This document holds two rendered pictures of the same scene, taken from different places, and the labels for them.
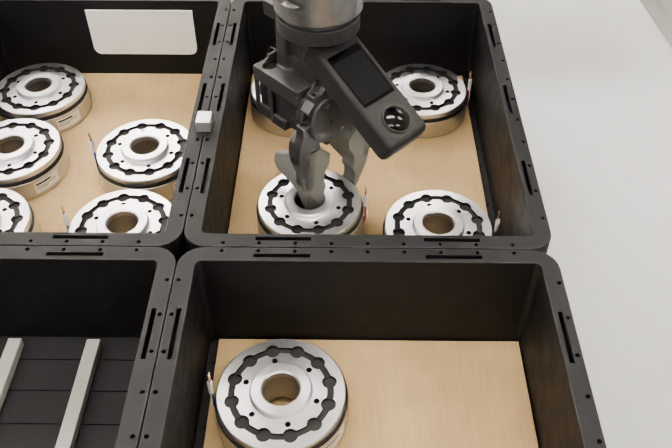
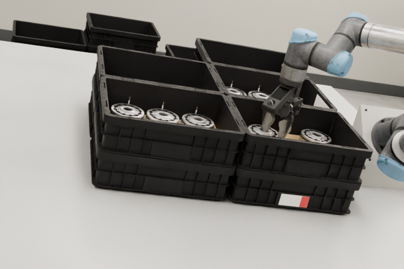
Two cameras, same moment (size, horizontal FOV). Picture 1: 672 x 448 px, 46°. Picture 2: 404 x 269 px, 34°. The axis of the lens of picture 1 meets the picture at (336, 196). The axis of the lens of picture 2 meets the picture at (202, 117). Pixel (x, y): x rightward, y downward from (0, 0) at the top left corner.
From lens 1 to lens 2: 1.83 m
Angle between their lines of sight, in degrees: 64
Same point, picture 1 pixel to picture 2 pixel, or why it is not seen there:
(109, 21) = (318, 100)
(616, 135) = (388, 260)
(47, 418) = not seen: hidden behind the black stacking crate
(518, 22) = not seen: outside the picture
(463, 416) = not seen: hidden behind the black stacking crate
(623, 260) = (306, 242)
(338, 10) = (284, 73)
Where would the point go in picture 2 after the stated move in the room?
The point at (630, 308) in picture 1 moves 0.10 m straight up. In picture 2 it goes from (281, 238) to (291, 207)
